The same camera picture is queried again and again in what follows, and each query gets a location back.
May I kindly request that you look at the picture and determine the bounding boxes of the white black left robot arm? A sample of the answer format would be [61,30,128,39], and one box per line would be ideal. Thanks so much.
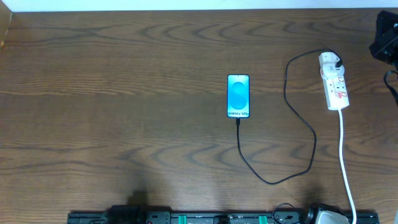
[105,205,147,224]

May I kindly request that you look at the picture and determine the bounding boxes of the blue Galaxy smartphone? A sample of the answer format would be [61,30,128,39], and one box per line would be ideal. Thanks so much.
[226,74,250,119]

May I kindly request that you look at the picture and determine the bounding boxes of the white USB charger adapter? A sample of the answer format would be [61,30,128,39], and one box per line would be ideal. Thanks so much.
[319,52,345,80]

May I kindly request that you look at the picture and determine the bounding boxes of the black USB charging cable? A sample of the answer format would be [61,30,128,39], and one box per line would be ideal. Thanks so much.
[235,47,344,186]

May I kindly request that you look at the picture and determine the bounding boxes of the white power strip cord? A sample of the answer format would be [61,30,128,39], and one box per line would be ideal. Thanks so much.
[338,108,358,224]

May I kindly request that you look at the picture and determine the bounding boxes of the white power strip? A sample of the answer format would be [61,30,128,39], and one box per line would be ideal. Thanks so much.
[323,76,349,111]

